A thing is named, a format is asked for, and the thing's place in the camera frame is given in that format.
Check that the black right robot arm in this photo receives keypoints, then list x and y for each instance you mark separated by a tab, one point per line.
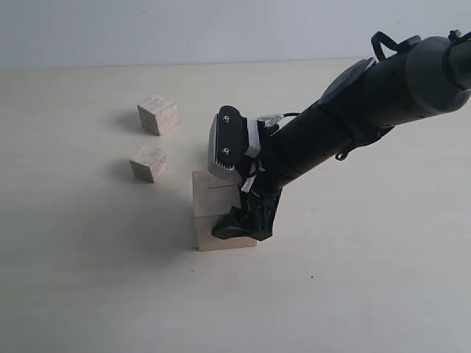
405	81

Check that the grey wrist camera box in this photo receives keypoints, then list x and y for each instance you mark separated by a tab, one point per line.
232	138

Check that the smallest wooden cube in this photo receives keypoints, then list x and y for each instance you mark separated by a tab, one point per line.
148	163

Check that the third largest wooden cube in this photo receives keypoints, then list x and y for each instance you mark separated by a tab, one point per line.
158	114

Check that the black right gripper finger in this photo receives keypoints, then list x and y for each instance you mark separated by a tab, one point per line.
262	211
233	225

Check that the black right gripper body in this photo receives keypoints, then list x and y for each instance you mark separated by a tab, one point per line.
275	156

